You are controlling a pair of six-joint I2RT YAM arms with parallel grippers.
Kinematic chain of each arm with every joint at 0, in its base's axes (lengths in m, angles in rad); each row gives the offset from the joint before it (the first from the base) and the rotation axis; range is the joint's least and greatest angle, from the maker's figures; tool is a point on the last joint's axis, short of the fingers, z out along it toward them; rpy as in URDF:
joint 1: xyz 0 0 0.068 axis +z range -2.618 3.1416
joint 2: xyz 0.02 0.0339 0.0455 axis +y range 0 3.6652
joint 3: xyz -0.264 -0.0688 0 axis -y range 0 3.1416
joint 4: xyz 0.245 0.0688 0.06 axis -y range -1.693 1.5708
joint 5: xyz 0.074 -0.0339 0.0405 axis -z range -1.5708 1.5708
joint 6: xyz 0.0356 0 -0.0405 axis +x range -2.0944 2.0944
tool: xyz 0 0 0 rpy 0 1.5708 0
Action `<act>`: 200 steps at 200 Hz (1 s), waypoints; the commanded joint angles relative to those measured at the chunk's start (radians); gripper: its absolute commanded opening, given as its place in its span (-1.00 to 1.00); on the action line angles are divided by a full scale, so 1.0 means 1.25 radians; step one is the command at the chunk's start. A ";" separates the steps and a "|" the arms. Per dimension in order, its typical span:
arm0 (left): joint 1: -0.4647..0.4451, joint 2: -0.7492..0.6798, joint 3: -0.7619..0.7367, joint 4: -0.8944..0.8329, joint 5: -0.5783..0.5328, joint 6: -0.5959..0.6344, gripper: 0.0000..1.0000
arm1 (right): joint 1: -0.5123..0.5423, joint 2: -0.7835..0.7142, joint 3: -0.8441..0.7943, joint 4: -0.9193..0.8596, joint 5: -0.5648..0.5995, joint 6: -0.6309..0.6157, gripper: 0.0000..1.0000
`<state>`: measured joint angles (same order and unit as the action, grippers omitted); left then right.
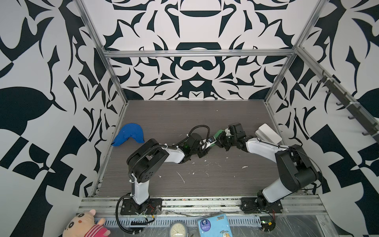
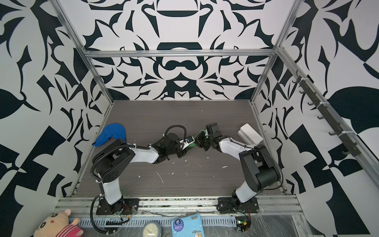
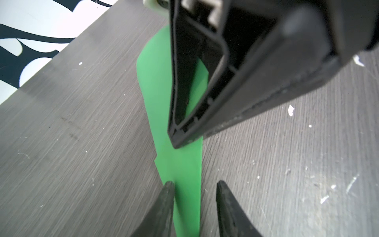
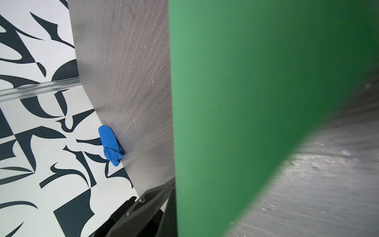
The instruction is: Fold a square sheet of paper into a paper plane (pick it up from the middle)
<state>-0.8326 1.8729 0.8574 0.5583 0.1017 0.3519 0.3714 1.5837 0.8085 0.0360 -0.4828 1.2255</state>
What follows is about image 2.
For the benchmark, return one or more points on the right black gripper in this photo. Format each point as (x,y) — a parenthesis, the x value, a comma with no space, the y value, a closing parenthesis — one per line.
(199,140)

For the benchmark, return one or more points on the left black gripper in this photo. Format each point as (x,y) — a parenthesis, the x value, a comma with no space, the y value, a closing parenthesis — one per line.
(183,152)

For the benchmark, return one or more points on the green square paper sheet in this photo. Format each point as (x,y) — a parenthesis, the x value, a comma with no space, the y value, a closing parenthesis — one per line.
(200,139)

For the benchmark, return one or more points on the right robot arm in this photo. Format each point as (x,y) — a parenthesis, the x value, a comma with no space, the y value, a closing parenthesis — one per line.
(260,170)

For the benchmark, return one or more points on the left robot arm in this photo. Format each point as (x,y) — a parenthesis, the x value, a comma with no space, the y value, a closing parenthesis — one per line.
(109,164)

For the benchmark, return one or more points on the white box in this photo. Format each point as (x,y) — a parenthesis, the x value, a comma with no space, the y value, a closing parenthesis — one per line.
(250,135)

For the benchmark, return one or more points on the blue cloth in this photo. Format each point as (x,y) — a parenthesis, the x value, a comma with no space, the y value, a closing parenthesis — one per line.
(114,130)

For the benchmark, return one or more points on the blue booklet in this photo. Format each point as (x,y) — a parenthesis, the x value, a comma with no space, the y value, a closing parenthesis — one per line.
(188,226)

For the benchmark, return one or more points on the round clock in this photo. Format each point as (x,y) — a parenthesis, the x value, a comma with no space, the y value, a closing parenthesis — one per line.
(152,229)

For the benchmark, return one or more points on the small electronics board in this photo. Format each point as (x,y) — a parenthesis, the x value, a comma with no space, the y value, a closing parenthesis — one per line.
(242,224)

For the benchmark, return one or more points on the plush toy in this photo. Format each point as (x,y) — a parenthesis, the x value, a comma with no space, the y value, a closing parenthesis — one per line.
(57,225)

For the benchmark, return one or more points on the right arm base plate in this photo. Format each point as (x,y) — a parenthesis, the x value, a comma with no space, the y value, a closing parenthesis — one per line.
(233,205)

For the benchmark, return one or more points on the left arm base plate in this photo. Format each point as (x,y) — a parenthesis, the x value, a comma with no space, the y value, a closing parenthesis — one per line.
(124,206)

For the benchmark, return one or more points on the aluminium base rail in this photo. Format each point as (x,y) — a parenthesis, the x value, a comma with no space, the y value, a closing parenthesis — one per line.
(170,206)

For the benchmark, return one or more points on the black hook rail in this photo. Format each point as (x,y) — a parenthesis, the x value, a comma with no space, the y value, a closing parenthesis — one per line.
(328,114)

